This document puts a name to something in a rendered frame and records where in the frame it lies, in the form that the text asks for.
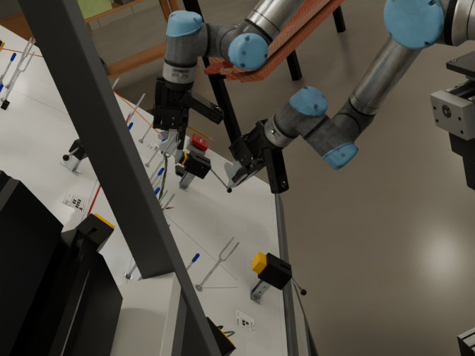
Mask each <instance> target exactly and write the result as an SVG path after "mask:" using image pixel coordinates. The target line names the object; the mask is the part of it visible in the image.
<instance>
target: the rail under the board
mask: <svg viewBox="0 0 475 356"><path fill-rule="evenodd" d="M275 204H276V220H277V229H278V245H279V254H280V259H281V260H283V261H285V262H286V263H289V258H288V245H287V238H286V225H285V218H284V211H283V203H282V200H281V197H280V194H275ZM283 305H284V314H285V323H286V340H287V349H288V356H299V354H298V340H297V333H296V326H295V313H294V306H293V293H292V285H291V279H290V280H289V281H288V283H287V284H286V285H285V287H284V288H283Z"/></svg>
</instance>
